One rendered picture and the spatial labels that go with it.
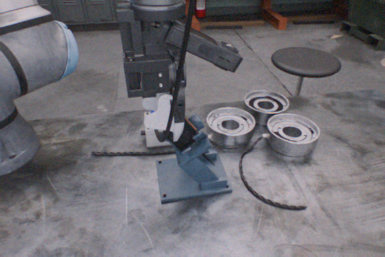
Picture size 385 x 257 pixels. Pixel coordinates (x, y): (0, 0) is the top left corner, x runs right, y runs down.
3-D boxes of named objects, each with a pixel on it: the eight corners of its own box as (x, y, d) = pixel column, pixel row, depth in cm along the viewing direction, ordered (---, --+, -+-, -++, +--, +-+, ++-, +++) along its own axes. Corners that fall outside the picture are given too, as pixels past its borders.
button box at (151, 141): (175, 124, 69) (175, 108, 66) (179, 144, 63) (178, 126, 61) (141, 128, 68) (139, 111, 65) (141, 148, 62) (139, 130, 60)
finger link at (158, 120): (146, 142, 47) (140, 90, 43) (182, 138, 48) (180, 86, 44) (147, 154, 45) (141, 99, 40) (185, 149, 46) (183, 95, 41)
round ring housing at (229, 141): (233, 117, 72) (234, 102, 70) (263, 139, 65) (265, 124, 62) (197, 130, 67) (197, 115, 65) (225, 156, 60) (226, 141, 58)
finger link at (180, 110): (169, 113, 46) (166, 60, 42) (181, 112, 46) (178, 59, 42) (174, 128, 42) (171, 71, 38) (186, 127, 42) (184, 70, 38)
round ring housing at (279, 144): (305, 127, 68) (309, 112, 66) (323, 158, 60) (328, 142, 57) (260, 127, 68) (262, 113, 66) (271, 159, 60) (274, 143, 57)
